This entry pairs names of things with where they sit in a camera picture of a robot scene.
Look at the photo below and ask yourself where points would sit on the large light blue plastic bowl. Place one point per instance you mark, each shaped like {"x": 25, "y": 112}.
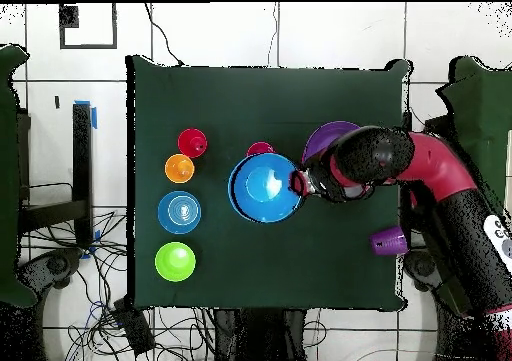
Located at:
{"x": 262, "y": 185}

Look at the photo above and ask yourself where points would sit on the purple plastic bowl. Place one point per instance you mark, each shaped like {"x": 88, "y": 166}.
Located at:
{"x": 324, "y": 137}

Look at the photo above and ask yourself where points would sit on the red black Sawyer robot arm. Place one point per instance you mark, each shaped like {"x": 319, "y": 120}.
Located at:
{"x": 440, "y": 165}

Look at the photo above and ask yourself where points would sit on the magenta plastic cup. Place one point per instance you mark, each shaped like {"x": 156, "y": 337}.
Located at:
{"x": 260, "y": 148}

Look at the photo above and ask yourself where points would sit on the purple plastic cup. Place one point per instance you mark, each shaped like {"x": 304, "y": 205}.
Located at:
{"x": 388, "y": 242}

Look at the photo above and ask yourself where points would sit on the dark green tablecloth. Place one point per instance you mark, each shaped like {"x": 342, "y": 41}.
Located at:
{"x": 240, "y": 105}

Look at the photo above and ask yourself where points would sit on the red plastic cup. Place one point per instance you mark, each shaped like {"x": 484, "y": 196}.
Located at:
{"x": 188, "y": 139}

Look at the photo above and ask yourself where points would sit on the orange plastic cup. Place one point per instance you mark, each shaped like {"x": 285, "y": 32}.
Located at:
{"x": 179, "y": 168}

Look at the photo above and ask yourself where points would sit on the shallow light blue plastic bowl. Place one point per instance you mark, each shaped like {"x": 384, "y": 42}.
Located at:
{"x": 179, "y": 212}

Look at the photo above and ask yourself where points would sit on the green plastic bowl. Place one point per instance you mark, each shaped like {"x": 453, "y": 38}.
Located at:
{"x": 174, "y": 262}

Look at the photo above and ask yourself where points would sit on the green cloth covered side table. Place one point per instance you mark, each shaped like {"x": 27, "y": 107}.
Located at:
{"x": 480, "y": 97}
{"x": 8, "y": 177}

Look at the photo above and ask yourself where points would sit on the black power adapter box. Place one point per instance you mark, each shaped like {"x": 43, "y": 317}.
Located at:
{"x": 134, "y": 329}

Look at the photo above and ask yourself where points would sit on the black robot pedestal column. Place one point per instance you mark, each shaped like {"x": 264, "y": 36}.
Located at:
{"x": 260, "y": 337}

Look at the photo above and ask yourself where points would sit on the dark square floor frame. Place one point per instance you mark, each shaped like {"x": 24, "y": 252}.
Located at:
{"x": 68, "y": 17}

